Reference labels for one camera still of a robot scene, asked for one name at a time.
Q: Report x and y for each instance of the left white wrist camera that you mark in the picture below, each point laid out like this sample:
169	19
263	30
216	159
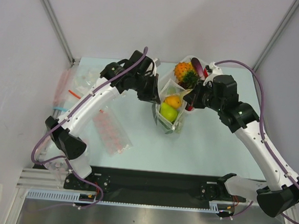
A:
156	63

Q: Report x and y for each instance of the left aluminium frame post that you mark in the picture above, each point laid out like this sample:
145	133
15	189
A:
48	8

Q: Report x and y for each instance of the yellow toy lemon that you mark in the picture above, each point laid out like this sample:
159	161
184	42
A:
173	101

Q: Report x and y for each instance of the green toy apple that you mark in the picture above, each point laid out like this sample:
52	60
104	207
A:
168	112

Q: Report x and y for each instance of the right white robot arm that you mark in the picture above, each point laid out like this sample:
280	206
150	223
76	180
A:
280	190

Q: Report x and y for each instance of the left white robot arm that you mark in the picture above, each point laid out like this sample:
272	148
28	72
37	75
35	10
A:
65	130

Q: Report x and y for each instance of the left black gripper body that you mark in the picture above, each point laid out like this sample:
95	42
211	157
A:
137	77

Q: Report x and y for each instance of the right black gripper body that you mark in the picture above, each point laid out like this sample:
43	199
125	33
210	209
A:
193	98

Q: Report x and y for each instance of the red toy apple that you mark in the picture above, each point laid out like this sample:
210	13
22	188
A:
206	71

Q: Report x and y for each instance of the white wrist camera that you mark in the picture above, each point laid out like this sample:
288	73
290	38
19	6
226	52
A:
212	70
156	63

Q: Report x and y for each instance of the clear bag pink dots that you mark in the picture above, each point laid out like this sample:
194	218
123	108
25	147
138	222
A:
57	169

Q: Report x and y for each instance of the clear white-dotted zip bag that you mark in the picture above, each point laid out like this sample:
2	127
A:
170	88

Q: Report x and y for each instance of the white perforated plastic basket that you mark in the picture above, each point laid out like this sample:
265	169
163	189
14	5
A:
170	75

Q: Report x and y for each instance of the orange toy pineapple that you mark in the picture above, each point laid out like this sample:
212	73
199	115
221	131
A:
186	74

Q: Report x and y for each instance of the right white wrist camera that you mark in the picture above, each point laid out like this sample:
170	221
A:
212	70

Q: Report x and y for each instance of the dark green toy cucumber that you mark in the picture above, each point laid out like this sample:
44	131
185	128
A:
170	129

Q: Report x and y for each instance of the aluminium frame post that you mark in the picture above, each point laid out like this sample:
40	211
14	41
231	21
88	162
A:
285	21
48	8

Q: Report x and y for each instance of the white slotted cable duct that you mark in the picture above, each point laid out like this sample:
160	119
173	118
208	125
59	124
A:
81	198

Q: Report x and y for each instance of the clear bag red dots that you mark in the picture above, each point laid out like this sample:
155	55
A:
111	132

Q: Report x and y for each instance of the right aluminium frame post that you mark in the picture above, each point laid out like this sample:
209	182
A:
285	21

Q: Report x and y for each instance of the purple toy eggplant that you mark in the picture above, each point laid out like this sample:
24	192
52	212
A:
198	67

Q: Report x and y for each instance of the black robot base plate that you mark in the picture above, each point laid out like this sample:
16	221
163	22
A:
153	188

